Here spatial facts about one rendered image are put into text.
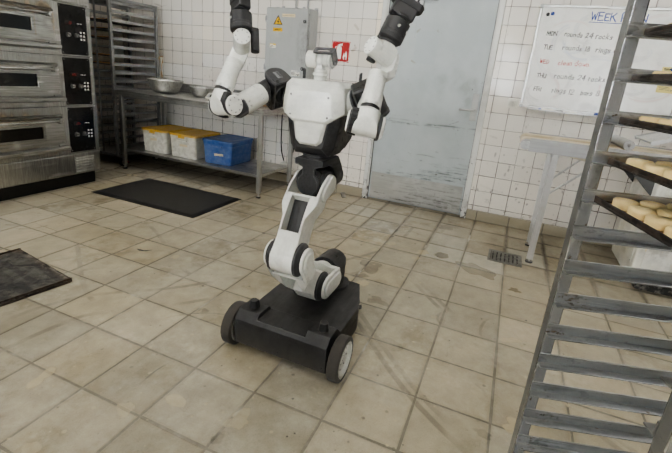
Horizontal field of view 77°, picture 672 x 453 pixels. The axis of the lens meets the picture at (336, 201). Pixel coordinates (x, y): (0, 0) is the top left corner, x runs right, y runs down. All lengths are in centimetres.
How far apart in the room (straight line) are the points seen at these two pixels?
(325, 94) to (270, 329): 102
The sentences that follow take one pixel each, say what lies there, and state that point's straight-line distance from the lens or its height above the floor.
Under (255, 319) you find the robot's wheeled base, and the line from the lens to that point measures 198.
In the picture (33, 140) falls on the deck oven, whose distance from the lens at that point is 445.
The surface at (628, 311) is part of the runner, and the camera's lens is 131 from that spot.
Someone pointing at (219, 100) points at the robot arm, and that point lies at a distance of 169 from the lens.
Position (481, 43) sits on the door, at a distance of 428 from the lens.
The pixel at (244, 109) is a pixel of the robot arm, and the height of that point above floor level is 110.
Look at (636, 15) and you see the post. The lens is 114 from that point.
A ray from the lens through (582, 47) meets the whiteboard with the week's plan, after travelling 425.
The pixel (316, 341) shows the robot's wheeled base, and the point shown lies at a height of 19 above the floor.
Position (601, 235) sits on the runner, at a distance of 119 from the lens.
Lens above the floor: 127
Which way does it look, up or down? 17 degrees down
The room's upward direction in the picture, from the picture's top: 5 degrees clockwise
